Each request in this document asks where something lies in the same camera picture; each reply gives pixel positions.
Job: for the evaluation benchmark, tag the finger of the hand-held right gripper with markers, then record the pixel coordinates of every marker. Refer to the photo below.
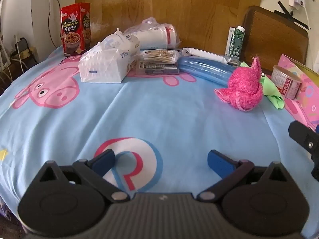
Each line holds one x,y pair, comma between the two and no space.
302,135

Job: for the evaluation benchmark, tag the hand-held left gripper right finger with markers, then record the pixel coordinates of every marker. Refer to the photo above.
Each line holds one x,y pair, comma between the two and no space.
219,163

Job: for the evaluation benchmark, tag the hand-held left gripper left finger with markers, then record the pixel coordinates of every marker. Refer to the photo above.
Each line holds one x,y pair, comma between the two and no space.
104,163

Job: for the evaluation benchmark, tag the pink fluffy cloth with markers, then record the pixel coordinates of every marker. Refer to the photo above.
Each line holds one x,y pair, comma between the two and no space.
244,87

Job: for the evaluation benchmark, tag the green cloth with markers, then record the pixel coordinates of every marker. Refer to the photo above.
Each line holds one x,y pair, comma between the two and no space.
271,89

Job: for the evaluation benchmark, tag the red label can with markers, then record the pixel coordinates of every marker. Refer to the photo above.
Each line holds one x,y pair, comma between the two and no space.
286,82

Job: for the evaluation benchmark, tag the blue printed blanket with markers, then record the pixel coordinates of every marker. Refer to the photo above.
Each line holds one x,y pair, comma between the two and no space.
149,109

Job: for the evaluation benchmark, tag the blue tube pack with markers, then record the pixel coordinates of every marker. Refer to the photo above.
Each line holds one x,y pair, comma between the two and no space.
199,67

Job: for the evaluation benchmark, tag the white tissue pack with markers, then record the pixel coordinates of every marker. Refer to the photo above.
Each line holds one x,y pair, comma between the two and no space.
104,64

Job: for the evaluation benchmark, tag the brown chair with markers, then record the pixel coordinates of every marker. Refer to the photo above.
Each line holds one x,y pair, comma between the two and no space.
274,34

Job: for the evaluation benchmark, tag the dark flat box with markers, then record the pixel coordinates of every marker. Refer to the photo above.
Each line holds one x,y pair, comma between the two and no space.
157,69

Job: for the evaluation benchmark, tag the white long box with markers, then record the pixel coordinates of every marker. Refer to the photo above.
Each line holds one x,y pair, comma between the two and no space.
201,53

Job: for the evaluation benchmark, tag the green drink carton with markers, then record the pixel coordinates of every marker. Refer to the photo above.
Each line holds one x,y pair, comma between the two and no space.
234,43

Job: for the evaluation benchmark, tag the black tape strip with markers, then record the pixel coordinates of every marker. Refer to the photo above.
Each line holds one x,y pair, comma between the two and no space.
291,17

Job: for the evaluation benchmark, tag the cotton swab pack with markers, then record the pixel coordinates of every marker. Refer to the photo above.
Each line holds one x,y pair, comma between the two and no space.
159,56

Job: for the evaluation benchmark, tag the plastic bag with white roll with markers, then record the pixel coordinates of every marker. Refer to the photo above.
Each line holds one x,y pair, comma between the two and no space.
154,37

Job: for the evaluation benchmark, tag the red snack box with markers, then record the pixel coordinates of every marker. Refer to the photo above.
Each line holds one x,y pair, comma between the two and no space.
74,29

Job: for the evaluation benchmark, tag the black adapter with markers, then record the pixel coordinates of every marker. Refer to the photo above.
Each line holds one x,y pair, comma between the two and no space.
22,45

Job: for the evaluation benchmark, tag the wooden headboard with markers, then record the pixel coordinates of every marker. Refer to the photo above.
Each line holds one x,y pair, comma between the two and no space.
174,5

